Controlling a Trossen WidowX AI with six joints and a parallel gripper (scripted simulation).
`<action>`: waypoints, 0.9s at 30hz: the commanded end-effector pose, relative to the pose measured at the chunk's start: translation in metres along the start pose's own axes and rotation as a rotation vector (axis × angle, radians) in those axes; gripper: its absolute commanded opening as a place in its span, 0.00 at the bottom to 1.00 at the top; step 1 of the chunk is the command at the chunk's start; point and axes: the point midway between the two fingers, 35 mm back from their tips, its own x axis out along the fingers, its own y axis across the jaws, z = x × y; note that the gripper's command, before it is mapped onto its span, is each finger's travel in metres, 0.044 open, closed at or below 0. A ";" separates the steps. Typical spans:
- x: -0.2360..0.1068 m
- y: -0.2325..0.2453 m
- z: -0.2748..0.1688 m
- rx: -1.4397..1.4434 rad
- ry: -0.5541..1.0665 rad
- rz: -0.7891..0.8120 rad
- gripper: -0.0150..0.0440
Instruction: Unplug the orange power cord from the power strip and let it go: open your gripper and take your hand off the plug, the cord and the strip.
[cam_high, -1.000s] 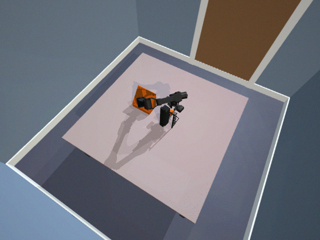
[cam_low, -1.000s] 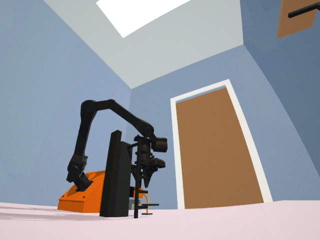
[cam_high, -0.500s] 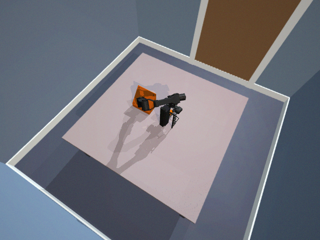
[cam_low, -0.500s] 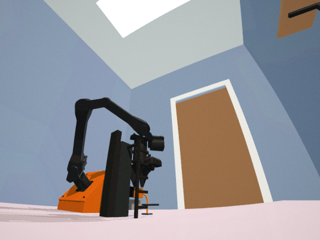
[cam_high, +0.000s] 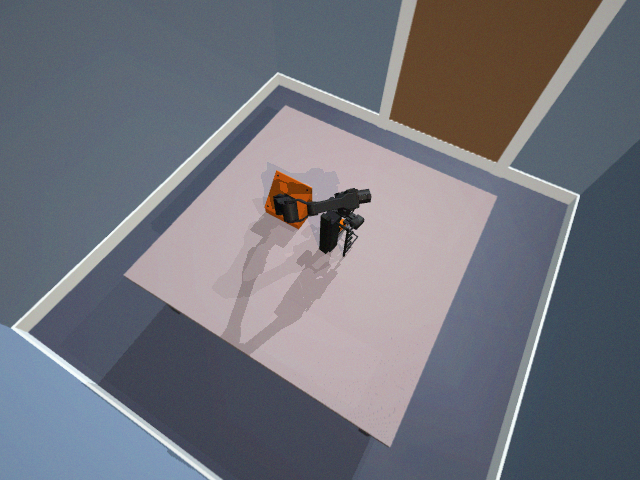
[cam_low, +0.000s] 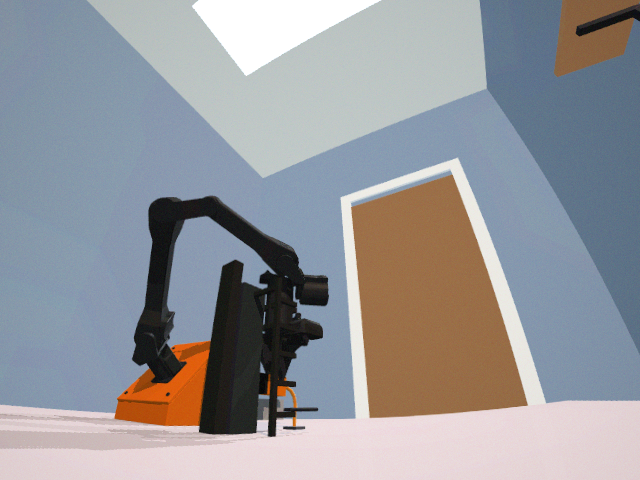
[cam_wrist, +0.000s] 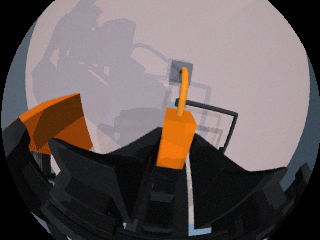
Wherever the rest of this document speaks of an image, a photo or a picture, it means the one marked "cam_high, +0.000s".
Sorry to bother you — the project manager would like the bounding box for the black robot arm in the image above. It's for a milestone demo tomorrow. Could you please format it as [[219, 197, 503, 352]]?
[[273, 188, 372, 223]]

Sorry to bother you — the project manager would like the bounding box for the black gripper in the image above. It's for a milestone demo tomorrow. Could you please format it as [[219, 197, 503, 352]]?
[[333, 209, 364, 230]]

